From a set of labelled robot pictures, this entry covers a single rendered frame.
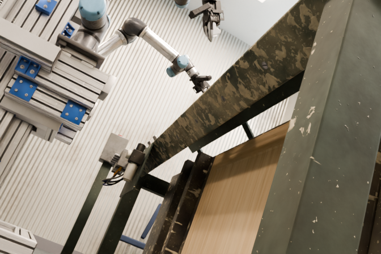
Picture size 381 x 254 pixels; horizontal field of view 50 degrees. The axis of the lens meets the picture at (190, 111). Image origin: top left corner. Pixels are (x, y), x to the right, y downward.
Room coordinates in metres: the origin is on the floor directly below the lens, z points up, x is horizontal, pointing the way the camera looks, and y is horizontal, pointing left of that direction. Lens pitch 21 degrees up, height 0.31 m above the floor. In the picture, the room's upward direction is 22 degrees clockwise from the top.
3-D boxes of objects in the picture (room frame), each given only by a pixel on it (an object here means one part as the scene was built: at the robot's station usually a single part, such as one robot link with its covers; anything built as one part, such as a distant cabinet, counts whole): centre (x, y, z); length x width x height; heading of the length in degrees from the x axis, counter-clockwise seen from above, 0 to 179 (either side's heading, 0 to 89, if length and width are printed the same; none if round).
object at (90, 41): (1.75, 0.58, 1.09); 0.15 x 0.15 x 0.10
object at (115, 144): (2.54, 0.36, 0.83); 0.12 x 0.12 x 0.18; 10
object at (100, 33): (1.74, 0.58, 1.20); 0.13 x 0.12 x 0.14; 2
